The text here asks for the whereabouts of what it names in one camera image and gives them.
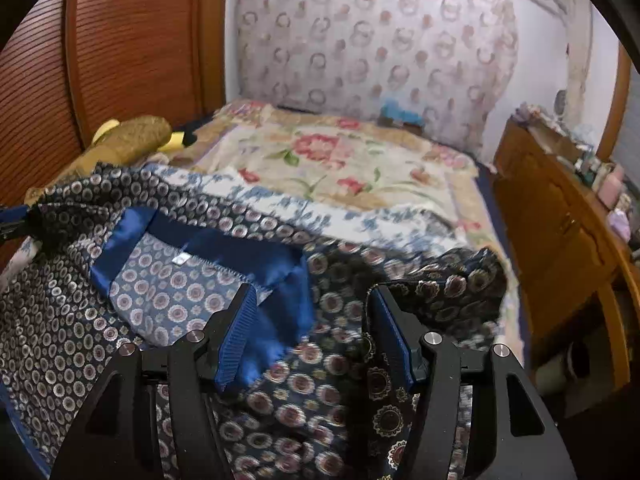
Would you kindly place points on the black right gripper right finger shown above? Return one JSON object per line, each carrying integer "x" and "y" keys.
{"x": 512, "y": 433}

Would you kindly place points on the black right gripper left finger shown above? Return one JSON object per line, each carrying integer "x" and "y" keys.
{"x": 114, "y": 434}

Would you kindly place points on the navy patterned silk garment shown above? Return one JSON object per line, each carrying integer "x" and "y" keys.
{"x": 127, "y": 258}

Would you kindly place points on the wooden dresser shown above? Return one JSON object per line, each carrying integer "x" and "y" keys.
{"x": 565, "y": 252}

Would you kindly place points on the pink bottle on dresser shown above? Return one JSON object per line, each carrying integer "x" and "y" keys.
{"x": 611, "y": 187}

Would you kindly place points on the yellow plush toy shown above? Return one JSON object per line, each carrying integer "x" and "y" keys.
{"x": 175, "y": 143}

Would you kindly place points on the floral bed quilt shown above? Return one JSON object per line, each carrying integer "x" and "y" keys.
{"x": 352, "y": 180}

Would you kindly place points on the blue box on bed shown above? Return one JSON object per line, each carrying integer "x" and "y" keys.
{"x": 392, "y": 111}

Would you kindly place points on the wooden louvered wardrobe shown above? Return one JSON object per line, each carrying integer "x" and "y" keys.
{"x": 71, "y": 65}

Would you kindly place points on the patterned fabric headboard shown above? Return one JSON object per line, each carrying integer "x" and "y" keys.
{"x": 447, "y": 62}

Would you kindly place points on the cream lace curtain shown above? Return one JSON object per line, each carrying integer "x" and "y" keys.
{"x": 579, "y": 41}

